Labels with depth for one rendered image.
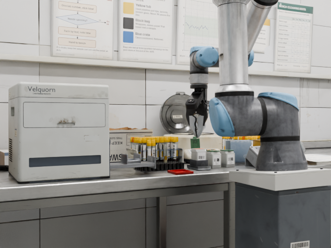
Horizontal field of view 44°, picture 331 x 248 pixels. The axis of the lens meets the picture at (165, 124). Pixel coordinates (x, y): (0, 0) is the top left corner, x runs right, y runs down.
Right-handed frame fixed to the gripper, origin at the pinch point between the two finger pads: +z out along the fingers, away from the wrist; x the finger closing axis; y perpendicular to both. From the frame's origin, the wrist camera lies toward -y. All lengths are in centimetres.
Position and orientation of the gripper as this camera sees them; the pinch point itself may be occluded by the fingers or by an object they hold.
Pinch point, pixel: (196, 134)
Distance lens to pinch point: 165.5
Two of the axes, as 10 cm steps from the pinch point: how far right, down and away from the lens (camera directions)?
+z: -0.1, 10.0, 0.1
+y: 4.2, -0.1, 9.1
